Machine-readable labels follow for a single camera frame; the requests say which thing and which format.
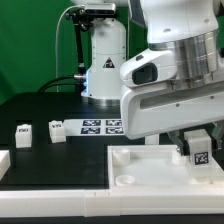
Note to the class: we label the white U-shaped fence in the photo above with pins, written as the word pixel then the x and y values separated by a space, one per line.
pixel 104 202

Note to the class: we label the white marker base plate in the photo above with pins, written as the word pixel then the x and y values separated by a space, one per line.
pixel 93 127

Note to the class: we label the black camera on mount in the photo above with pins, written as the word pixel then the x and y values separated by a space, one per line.
pixel 100 9

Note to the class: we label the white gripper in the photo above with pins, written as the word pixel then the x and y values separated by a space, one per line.
pixel 153 109

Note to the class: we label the black camera stand pole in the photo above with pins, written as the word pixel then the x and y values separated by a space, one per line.
pixel 81 23

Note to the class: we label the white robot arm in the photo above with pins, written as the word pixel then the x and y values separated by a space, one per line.
pixel 178 81

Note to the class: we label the white square table top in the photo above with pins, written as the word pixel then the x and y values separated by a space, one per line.
pixel 159 169

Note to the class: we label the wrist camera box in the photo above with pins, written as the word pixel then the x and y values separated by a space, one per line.
pixel 148 67

